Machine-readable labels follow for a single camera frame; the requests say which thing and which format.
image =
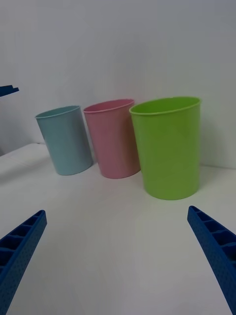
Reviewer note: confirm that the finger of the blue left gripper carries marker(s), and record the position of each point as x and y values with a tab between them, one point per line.
8	89

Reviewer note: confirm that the pale blue plastic bin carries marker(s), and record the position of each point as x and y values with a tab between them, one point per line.
66	142

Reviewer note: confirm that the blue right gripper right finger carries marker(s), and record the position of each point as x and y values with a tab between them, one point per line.
216	251

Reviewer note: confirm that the pink plastic bin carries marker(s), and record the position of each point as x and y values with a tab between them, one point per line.
113	142

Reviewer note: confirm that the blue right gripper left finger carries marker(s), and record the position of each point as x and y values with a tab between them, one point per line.
22	253

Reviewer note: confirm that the green plastic bin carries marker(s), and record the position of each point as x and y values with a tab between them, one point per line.
169	152

